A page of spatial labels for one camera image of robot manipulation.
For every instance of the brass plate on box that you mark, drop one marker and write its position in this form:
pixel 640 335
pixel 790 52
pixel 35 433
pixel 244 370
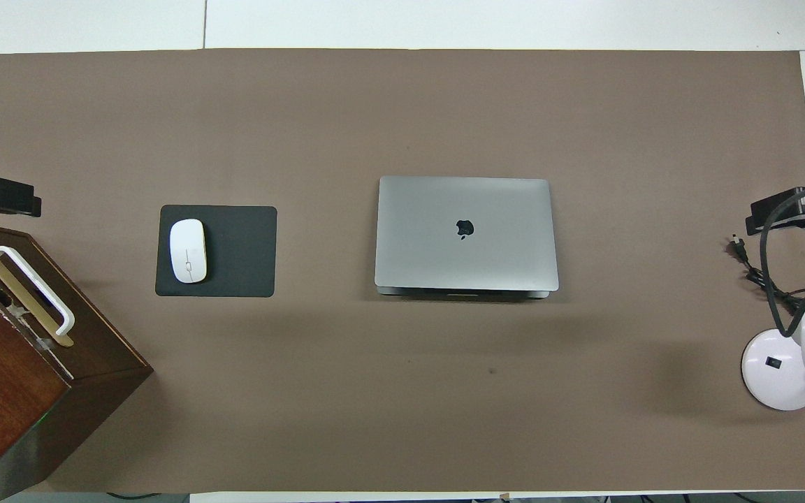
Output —
pixel 60 340

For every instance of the black mouse pad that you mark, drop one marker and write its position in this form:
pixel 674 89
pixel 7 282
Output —
pixel 242 251

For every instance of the dark wooden box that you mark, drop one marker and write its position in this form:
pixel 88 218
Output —
pixel 4 398

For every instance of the white desk lamp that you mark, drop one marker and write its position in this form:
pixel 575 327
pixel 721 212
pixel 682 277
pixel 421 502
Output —
pixel 773 370

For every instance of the brown table mat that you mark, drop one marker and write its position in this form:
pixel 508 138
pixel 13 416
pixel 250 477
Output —
pixel 402 391

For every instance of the silver laptop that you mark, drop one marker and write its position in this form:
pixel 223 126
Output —
pixel 444 258

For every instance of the white computer mouse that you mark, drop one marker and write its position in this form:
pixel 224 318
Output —
pixel 188 251

